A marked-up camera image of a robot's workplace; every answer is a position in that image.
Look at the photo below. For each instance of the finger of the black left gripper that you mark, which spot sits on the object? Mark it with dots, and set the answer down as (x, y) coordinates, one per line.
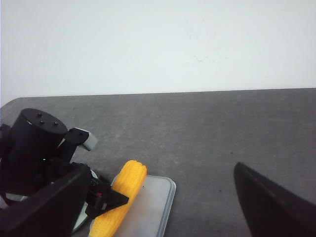
(102, 198)

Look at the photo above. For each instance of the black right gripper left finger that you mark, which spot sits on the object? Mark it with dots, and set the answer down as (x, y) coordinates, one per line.
(44, 209)

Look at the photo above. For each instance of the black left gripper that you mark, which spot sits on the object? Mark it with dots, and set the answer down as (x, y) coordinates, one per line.
(35, 152)

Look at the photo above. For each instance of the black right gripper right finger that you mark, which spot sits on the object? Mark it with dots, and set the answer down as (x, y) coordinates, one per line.
(271, 210)

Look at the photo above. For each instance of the yellow corn cob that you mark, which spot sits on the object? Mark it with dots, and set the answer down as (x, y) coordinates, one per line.
(128, 183)

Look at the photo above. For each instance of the light green plate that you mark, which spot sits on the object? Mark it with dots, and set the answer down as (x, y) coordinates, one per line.
(82, 217)

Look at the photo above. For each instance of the silver digital kitchen scale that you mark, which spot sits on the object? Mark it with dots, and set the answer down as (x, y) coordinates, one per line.
(148, 215)

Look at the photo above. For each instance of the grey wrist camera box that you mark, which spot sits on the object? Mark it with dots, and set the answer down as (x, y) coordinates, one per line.
(91, 141)

